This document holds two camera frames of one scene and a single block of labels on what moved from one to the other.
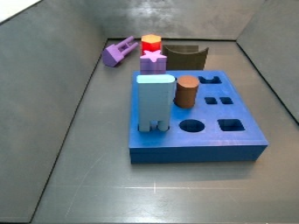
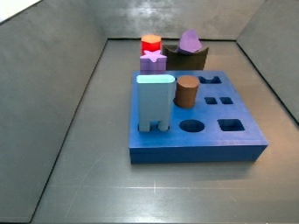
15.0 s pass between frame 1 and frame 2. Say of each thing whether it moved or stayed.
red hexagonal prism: stayed
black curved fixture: stayed
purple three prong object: moved
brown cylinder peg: stayed
